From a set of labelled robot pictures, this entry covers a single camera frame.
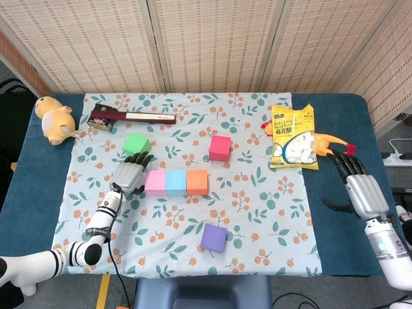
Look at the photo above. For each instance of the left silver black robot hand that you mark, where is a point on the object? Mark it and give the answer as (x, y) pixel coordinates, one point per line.
(128, 175)

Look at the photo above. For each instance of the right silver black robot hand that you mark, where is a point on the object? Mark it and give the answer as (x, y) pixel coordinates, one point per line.
(367, 196)

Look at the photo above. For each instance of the pink foam cube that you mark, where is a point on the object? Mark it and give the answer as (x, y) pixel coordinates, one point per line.
(155, 183)

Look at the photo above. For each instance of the green foam cube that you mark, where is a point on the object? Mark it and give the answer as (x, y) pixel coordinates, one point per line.
(136, 144)

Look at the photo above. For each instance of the orange foam cube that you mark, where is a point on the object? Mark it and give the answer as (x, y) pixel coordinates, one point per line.
(197, 181)

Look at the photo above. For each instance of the red foam cube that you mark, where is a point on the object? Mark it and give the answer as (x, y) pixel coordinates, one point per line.
(220, 148)

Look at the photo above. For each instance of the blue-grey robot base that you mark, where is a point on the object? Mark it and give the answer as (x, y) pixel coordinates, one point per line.
(202, 293)

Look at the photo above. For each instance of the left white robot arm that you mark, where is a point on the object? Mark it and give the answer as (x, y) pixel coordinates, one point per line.
(103, 219)

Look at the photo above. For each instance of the white and black shoe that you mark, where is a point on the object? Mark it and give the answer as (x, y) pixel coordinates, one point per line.
(402, 212)

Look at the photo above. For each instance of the white power strip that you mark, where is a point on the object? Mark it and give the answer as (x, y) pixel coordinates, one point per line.
(397, 160)

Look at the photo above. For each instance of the light blue foam cube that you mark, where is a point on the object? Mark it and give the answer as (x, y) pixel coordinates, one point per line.
(176, 183)

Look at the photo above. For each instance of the small metal tin box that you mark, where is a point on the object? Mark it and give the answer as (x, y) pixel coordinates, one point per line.
(99, 124)

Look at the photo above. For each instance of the long dark red box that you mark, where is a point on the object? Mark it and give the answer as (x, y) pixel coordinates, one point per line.
(141, 117)

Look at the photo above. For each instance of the yellow rubber chicken toy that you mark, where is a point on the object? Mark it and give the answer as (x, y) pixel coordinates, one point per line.
(328, 143)

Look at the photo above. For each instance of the metal screen hinge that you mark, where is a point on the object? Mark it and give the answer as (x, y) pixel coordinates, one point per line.
(400, 116)

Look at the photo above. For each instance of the yellow plush animal toy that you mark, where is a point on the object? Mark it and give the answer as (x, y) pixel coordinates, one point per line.
(56, 124)

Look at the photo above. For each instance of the floral printed tablecloth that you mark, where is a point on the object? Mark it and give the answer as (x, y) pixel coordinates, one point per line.
(273, 199)

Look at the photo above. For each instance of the yellow marshmallow bag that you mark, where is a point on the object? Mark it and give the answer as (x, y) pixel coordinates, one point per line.
(293, 138)

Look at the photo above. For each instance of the purple foam cube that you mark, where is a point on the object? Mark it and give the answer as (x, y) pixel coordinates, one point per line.
(213, 238)

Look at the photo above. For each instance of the black chair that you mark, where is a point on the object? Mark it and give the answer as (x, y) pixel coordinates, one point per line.
(13, 109)

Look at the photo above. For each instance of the woven bamboo folding screen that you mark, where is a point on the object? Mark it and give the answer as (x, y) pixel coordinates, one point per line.
(209, 48)

